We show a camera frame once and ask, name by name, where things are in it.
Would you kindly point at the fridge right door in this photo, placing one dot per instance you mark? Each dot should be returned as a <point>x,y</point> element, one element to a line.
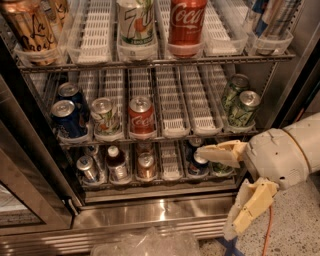
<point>294,84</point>

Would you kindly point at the stainless steel fridge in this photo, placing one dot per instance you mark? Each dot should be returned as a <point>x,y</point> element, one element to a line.
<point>187,99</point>

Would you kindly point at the dark bottle white cap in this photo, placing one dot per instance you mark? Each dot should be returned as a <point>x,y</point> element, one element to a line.
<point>116,163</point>

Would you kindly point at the blue Pepsi can front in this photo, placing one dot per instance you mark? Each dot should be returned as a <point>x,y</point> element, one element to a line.
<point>66,115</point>

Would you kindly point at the red Coca-Cola can middle shelf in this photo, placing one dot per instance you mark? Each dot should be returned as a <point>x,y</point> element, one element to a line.
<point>141,115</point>

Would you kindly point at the copper can bottom shelf front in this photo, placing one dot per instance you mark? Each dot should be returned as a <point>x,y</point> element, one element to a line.
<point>146,166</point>

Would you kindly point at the green can shelf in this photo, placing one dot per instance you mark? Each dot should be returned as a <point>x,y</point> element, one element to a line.
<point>235,85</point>
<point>243,111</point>
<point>219,141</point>
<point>221,170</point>

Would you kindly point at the Coca-Cola bottle top shelf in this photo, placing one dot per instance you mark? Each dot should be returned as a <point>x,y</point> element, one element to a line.
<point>185,27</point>

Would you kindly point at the blue tape cross on floor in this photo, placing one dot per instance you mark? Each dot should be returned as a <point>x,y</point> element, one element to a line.
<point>230,247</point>

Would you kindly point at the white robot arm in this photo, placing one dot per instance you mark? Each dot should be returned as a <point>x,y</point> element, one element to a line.
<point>306,133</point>

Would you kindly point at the green can middle shelf rear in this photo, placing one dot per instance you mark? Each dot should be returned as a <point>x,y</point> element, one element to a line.
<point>235,85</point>

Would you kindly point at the blue can bottom shelf front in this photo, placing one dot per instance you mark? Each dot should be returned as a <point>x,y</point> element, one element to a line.
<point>198,166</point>

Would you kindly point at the fridge left glass door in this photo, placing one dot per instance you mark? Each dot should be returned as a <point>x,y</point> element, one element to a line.
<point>33,166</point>

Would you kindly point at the blue pepsi can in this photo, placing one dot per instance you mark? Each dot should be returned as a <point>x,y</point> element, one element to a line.
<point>71,91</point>
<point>66,115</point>

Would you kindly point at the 7up bottle top shelf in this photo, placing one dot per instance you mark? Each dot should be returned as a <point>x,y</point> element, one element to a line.
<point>136,28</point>

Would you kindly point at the silver can bottom shelf front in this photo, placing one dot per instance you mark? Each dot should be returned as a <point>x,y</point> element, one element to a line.
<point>86,166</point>

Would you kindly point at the green can bottom shelf rear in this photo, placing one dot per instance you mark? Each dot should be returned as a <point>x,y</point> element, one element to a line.
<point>219,141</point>

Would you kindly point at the blue can bottom shelf rear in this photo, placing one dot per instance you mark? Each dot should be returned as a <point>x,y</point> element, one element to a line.
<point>191,146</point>

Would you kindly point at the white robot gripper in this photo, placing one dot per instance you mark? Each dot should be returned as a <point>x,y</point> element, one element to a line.
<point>276,156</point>

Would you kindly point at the green can bottom shelf front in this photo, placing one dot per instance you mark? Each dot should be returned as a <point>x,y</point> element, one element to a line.
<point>221,170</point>

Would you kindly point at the silver can bottom shelf rear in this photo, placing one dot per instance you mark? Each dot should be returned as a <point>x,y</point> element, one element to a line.
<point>96,154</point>

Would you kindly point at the blue Pepsi can rear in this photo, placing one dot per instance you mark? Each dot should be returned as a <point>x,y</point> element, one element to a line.
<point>71,91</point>

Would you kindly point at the white 7up can middle shelf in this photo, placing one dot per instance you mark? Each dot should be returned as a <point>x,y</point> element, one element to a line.
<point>105,115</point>

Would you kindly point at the green can middle shelf front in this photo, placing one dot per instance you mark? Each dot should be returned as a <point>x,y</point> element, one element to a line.
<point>243,111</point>

